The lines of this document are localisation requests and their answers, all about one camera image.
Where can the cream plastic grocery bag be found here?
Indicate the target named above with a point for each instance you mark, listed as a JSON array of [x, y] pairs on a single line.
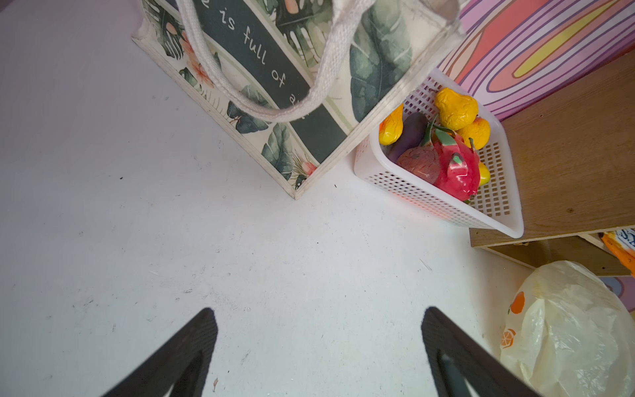
[[567, 334]]

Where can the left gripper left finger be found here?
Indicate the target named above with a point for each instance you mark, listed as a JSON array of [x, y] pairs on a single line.
[[179, 367]]

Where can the toy pink dragon fruit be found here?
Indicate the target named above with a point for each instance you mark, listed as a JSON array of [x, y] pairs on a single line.
[[459, 174]]

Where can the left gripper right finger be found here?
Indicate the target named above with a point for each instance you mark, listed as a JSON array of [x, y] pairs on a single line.
[[460, 366]]

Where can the white perforated plastic basket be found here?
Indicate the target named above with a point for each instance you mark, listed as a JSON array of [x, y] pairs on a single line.
[[496, 206]]

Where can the wooden shelf unit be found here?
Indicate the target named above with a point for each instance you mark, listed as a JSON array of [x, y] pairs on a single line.
[[573, 155]]

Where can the toy yellow pear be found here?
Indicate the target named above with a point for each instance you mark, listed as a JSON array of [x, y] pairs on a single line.
[[456, 111]]

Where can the toy purple eggplant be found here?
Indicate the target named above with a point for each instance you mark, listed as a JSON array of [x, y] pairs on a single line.
[[414, 128]]

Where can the leaf print canvas tote bag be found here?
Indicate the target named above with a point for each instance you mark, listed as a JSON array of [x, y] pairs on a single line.
[[299, 84]]

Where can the toy dark red fruit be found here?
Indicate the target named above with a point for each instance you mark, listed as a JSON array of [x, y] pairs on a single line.
[[423, 162]]

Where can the orange Fox's candy bag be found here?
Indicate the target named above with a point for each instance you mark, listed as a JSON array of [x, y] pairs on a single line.
[[621, 244]]

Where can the toy yellow corn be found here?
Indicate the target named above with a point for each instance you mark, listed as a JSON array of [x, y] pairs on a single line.
[[391, 128]]

